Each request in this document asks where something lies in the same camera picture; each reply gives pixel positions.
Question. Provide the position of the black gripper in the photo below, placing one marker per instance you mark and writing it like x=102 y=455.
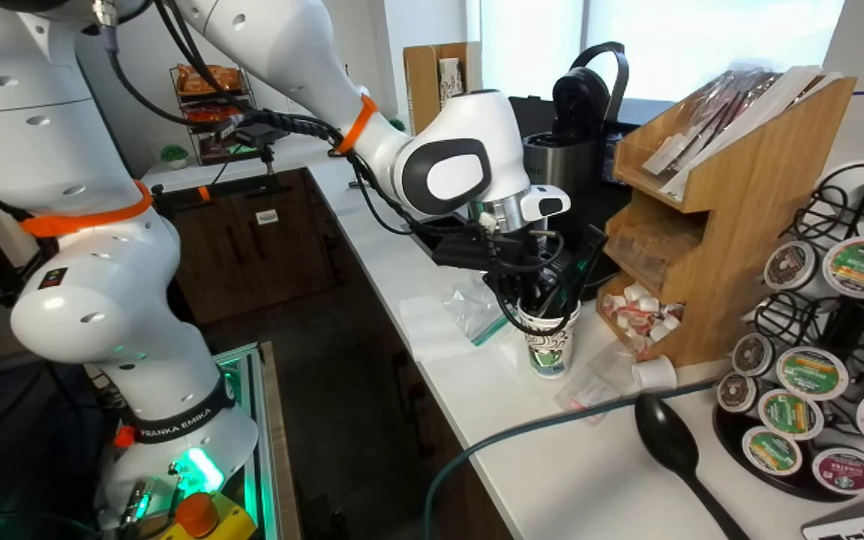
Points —
x=537 y=261

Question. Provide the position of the patterned paper coffee cup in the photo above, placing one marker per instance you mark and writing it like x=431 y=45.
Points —
x=554 y=350

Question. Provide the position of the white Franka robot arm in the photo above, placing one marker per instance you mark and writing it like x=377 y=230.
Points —
x=133 y=219

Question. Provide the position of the black coffee pod machine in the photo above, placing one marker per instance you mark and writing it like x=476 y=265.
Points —
x=584 y=120

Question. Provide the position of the brown label coffee pod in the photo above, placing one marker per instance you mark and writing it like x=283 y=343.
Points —
x=789 y=265
x=736 y=391
x=750 y=352

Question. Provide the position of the clear zip bag green seal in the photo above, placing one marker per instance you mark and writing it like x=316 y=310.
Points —
x=481 y=318

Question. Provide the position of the clear plastic straw container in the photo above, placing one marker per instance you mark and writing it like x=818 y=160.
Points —
x=599 y=384

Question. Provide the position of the small white creamer cup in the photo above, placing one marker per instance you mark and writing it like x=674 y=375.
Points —
x=655 y=373

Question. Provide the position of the black plastic spoon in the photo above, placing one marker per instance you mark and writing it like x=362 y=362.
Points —
x=676 y=445

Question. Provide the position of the wooden condiment organiser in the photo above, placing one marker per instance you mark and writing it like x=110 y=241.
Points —
x=742 y=219

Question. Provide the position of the wooden box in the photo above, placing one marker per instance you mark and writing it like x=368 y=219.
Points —
x=443 y=86

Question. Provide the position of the silver packets bundle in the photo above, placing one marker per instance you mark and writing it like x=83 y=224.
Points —
x=720 y=115

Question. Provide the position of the dark brown cabinet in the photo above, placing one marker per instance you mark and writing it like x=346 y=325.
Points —
x=252 y=250

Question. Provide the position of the yellow emergency stop box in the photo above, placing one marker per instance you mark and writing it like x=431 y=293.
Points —
x=203 y=521

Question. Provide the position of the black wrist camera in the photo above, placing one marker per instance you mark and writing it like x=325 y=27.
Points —
x=465 y=246

